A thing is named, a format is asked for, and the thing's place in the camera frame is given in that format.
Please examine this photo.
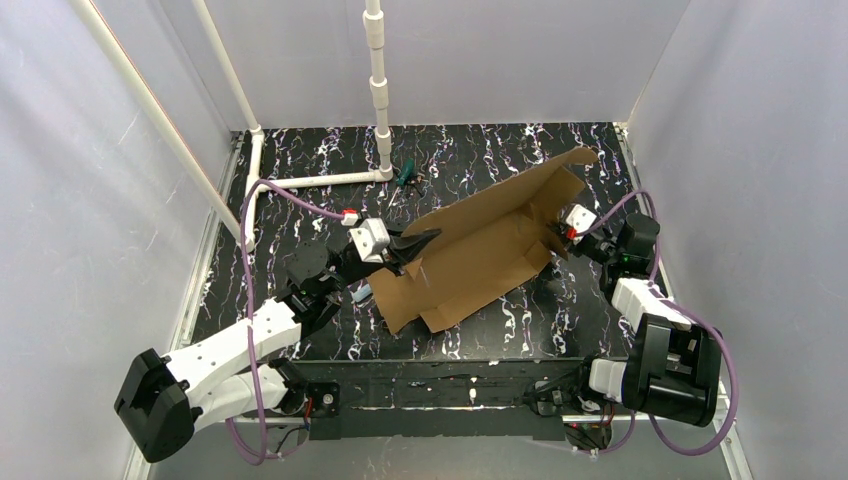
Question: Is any brown cardboard box sheet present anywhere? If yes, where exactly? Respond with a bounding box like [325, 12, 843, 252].
[368, 147, 598, 334]

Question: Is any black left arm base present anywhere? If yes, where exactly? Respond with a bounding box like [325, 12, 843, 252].
[267, 359, 341, 420]

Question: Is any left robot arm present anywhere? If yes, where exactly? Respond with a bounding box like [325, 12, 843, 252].
[114, 218, 441, 463]

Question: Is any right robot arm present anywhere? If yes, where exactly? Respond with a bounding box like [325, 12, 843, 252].
[564, 205, 722, 427]

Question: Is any blue highlighter marker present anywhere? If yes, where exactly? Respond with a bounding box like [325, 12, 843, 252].
[351, 284, 373, 304]

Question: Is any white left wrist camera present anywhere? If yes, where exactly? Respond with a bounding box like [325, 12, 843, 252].
[341, 209, 390, 263]

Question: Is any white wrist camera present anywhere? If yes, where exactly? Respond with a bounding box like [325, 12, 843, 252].
[341, 209, 390, 263]
[564, 204, 597, 244]

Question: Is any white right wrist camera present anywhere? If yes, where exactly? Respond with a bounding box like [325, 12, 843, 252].
[564, 204, 597, 244]

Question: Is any green handled screwdriver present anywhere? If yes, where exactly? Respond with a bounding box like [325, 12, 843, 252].
[389, 159, 417, 206]

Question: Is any white pvc pipe frame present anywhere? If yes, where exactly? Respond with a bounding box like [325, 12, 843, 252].
[69, 0, 395, 254]

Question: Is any aluminium rail frame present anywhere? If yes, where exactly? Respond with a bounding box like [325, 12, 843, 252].
[123, 122, 757, 480]

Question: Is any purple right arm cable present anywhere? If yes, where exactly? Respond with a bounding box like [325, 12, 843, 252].
[586, 189, 740, 458]

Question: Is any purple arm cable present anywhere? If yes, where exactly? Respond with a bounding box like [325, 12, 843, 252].
[586, 189, 740, 458]
[225, 178, 349, 467]

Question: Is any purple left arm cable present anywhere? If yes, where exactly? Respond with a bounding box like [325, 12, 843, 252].
[225, 178, 349, 467]

